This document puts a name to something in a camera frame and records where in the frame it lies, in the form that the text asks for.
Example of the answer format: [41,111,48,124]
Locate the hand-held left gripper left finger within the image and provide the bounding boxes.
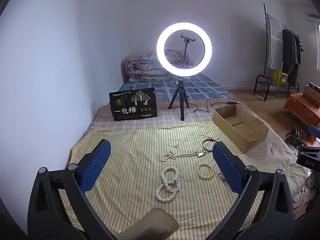
[27,139,118,240]

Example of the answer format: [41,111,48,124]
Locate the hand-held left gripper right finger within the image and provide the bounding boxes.
[207,141,295,240]

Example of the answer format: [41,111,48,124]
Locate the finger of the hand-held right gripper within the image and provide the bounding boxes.
[308,124,320,140]

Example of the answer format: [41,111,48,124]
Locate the pale yellow bead bracelet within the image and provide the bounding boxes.
[196,163,214,179]

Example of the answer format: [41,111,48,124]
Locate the green pendant black cord necklace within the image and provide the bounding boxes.
[197,140,221,159]

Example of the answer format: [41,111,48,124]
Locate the cardboard box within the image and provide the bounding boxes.
[212,105,269,153]

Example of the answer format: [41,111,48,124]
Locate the white bead necklace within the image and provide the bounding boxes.
[161,150,200,162]

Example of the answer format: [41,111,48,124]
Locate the white pearl strand necklace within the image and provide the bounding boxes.
[155,166,181,202]

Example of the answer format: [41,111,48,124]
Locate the orange covered table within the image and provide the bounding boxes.
[284,93,320,145]

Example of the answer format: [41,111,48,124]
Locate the yellow striped cloth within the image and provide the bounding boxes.
[59,121,265,240]

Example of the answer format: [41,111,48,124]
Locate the dark flat box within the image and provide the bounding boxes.
[302,82,320,109]

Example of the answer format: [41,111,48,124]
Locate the yellow box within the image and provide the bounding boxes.
[272,70,288,88]

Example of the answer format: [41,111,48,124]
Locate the black printed snack bag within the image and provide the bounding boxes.
[109,87,157,121]

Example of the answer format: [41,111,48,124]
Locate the beige padded object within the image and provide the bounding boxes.
[116,207,179,240]

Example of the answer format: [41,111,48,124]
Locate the beige checked blanket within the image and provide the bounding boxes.
[69,97,309,188]

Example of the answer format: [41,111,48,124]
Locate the hanging dark clothes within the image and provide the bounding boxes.
[282,29,302,85]

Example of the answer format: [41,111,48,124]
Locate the blue patterned bedsheet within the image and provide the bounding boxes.
[119,72,235,103]

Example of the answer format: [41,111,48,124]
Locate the striped towel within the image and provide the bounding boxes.
[266,15,284,70]

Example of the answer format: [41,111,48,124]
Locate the black coat rack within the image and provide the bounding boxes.
[255,4,300,102]

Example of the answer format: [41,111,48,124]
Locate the folded floral quilt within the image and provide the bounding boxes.
[125,51,168,82]

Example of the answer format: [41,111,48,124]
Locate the floral pillow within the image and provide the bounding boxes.
[165,49,194,68]

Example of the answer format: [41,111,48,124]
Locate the black phone holder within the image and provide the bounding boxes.
[180,32,197,68]

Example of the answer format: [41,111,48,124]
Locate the black power cable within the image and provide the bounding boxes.
[186,99,242,113]

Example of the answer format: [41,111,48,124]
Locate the white ring light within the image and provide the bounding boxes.
[156,22,212,78]

